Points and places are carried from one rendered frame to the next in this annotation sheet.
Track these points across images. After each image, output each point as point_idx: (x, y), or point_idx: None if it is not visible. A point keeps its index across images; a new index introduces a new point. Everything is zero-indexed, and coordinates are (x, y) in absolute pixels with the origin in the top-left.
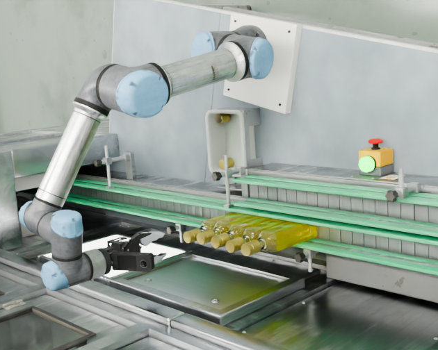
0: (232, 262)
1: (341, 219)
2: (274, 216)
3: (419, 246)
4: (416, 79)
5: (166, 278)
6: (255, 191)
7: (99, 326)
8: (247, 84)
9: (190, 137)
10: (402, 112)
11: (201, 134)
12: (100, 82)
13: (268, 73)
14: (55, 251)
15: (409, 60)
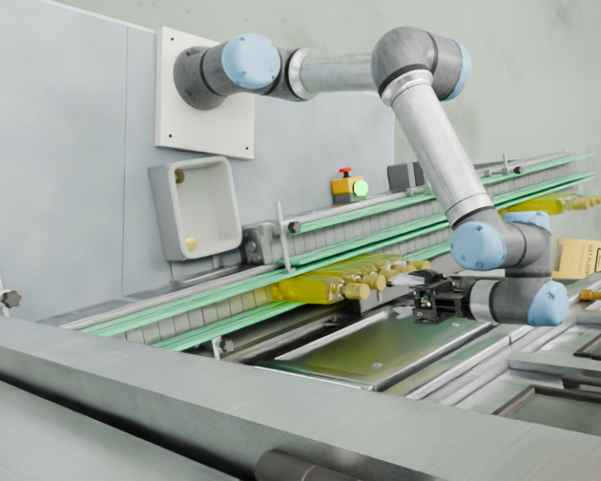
0: (325, 334)
1: (400, 230)
2: (346, 256)
3: (417, 241)
4: (350, 114)
5: (367, 358)
6: (279, 251)
7: (505, 388)
8: (198, 126)
9: (81, 229)
10: (345, 143)
11: (107, 218)
12: (438, 46)
13: (227, 111)
14: (549, 262)
15: (344, 96)
